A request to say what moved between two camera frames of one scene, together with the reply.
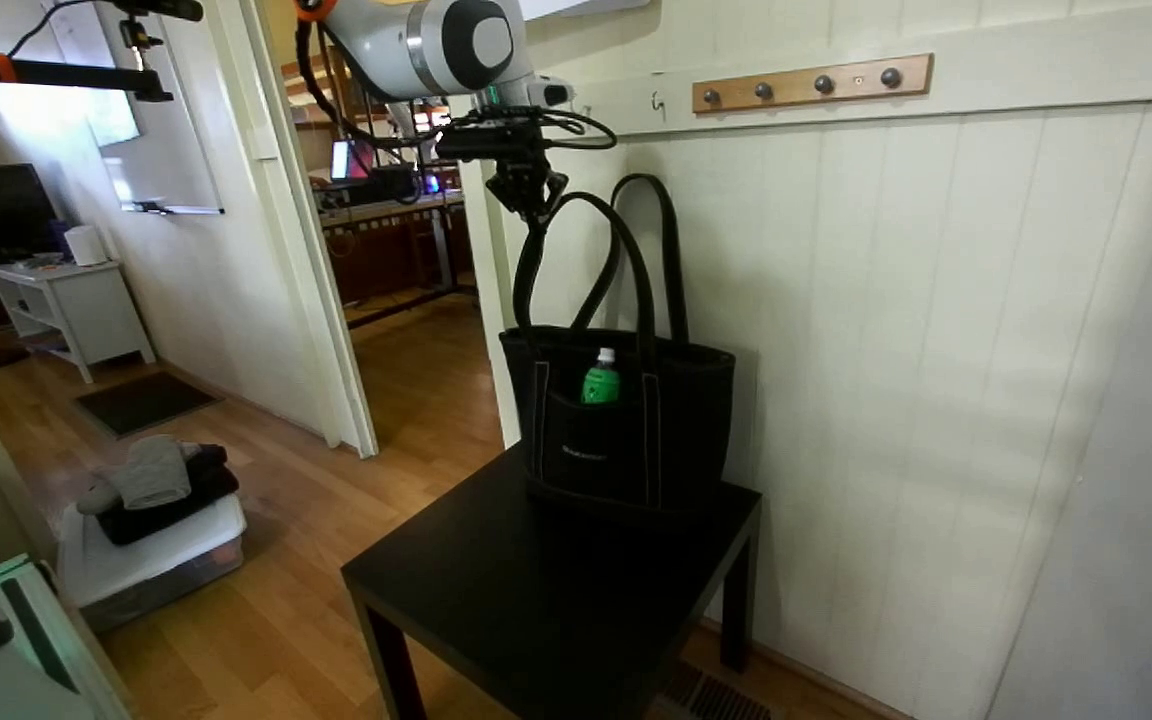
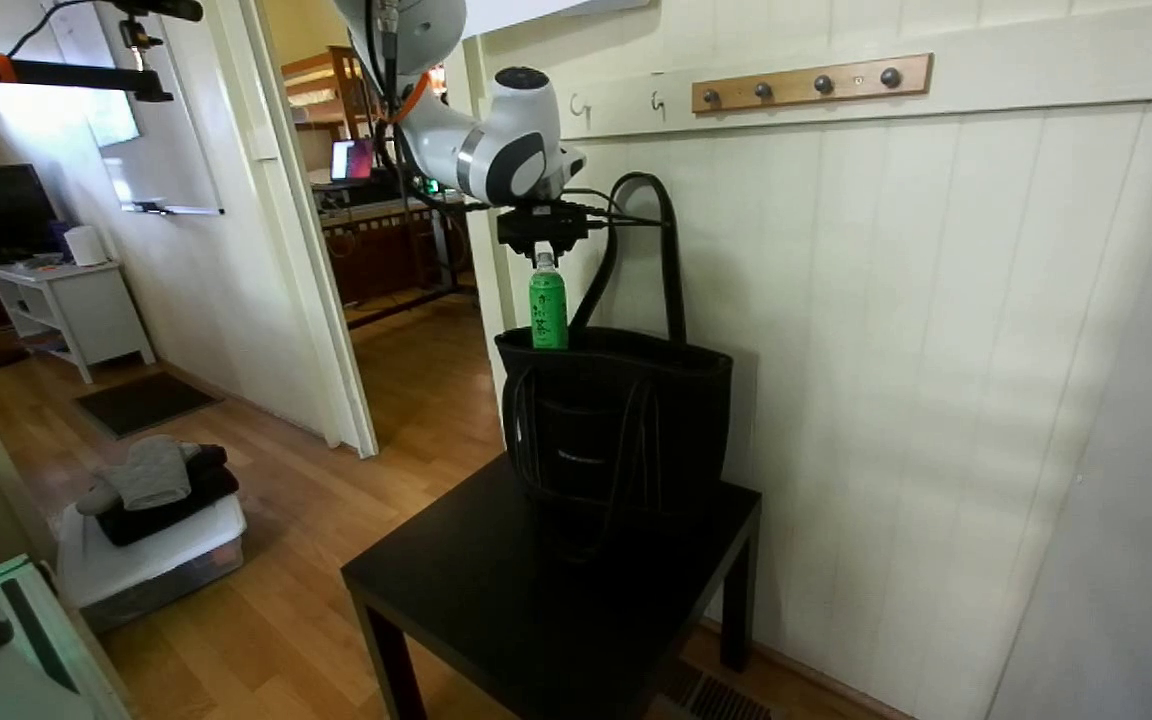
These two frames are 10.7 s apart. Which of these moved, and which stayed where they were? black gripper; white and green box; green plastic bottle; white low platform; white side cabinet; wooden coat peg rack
Moved: black gripper; green plastic bottle
Stayed: wooden coat peg rack; white low platform; white side cabinet; white and green box
